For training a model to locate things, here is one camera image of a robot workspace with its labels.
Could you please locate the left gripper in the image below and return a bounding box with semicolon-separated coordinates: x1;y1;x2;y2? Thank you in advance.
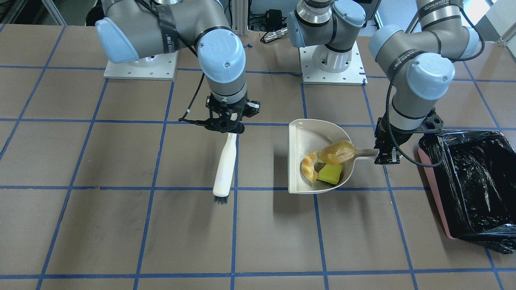
374;108;443;165

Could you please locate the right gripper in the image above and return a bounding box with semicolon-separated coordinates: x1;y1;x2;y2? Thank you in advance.
204;95;260;134

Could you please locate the yellow green sponge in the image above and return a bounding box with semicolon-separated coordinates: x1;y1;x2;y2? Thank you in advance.
316;164;343;185

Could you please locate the beige plastic dustpan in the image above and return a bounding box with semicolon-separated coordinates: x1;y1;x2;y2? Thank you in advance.
288;119;379;194

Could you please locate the braided croissant bread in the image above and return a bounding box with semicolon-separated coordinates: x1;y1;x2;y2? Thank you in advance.
301;151;324;184

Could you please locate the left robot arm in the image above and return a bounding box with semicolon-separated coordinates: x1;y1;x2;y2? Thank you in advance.
286;0;485;165

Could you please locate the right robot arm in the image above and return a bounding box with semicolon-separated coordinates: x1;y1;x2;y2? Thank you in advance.
95;0;260;134

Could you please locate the black-lined trash bin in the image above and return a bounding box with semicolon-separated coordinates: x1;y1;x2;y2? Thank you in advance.
419;130;516;255

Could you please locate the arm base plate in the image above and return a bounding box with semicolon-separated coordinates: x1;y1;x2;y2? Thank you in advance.
104;52;178;81
299;42;368;86

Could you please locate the aluminium frame post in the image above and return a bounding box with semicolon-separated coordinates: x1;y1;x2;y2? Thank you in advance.
229;0;250;38

